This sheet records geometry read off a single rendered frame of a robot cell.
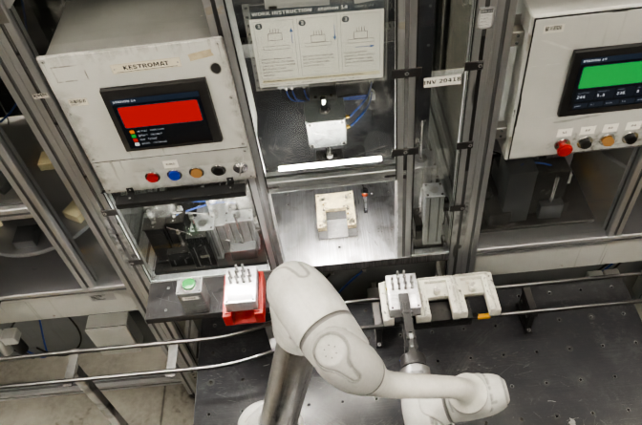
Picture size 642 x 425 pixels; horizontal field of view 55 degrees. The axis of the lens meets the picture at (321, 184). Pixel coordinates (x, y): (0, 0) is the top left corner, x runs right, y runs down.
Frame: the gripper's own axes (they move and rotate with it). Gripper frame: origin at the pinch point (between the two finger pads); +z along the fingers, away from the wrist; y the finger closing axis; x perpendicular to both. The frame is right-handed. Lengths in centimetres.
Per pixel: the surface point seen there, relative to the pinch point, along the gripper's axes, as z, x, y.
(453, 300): 2.4, -15.8, -2.4
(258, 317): -1.1, 45.2, 3.8
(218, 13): 18, 39, 98
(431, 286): 8.9, -10.0, -3.8
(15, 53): 18, 85, 94
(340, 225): 33.6, 17.5, 1.1
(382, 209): 39.5, 2.2, 0.6
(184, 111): 15, 52, 75
